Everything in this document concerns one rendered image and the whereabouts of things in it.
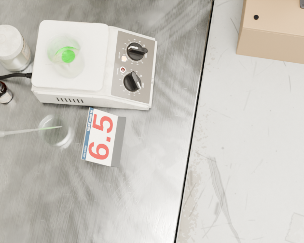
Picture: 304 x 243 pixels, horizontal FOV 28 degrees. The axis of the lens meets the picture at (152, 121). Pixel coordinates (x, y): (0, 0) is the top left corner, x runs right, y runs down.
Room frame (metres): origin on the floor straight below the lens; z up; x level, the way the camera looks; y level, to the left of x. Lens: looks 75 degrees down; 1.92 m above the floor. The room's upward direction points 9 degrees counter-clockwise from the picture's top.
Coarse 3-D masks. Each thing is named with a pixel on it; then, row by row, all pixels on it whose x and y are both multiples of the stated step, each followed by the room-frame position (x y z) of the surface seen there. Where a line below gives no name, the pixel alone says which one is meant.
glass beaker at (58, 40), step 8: (64, 32) 0.40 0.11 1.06; (48, 40) 0.39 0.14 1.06; (56, 40) 0.40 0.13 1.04; (64, 40) 0.40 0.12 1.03; (72, 40) 0.39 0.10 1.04; (80, 40) 0.38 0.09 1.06; (48, 48) 0.38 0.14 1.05; (56, 48) 0.39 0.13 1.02; (80, 48) 0.37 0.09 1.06; (48, 56) 0.37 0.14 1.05; (80, 56) 0.37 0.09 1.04; (56, 64) 0.35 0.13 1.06; (64, 64) 0.35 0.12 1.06; (72, 64) 0.35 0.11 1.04; (80, 64) 0.36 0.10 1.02; (64, 72) 0.35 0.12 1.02; (72, 72) 0.35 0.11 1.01; (80, 72) 0.35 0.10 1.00
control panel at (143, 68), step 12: (120, 36) 0.42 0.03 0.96; (132, 36) 0.42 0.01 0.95; (120, 48) 0.40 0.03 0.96; (120, 60) 0.38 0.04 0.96; (132, 60) 0.38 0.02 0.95; (144, 60) 0.38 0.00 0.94; (120, 72) 0.36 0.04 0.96; (144, 72) 0.36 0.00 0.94; (120, 84) 0.34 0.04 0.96; (144, 84) 0.34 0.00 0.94; (120, 96) 0.32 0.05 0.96; (132, 96) 0.32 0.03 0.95; (144, 96) 0.32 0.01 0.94
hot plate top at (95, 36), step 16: (48, 32) 0.44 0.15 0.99; (80, 32) 0.43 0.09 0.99; (96, 32) 0.42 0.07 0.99; (96, 48) 0.40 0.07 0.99; (48, 64) 0.38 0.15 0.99; (96, 64) 0.37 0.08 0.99; (32, 80) 0.36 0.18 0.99; (48, 80) 0.35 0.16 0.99; (64, 80) 0.35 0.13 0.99; (80, 80) 0.34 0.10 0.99; (96, 80) 0.34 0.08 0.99
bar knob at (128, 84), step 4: (132, 72) 0.35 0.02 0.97; (128, 76) 0.35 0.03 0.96; (132, 76) 0.34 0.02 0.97; (136, 76) 0.34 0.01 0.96; (124, 80) 0.34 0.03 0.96; (128, 80) 0.34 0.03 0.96; (132, 80) 0.34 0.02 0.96; (136, 80) 0.34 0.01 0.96; (140, 80) 0.34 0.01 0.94; (124, 84) 0.34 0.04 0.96; (128, 84) 0.33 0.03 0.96; (132, 84) 0.33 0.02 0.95; (136, 84) 0.33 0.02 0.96; (140, 84) 0.33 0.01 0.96; (128, 88) 0.33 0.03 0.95; (132, 88) 0.33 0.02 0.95; (136, 88) 0.32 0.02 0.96; (140, 88) 0.32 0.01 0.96
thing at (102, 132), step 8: (96, 112) 0.30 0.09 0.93; (96, 120) 0.29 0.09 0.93; (104, 120) 0.29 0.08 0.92; (112, 120) 0.29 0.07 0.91; (96, 128) 0.28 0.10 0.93; (104, 128) 0.28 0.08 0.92; (112, 128) 0.28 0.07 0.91; (96, 136) 0.26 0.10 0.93; (104, 136) 0.26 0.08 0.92; (88, 144) 0.25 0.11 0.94; (96, 144) 0.25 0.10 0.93; (104, 144) 0.25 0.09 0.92; (88, 152) 0.23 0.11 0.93; (96, 152) 0.23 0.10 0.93; (104, 152) 0.23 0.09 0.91; (96, 160) 0.22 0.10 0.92; (104, 160) 0.22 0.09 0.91
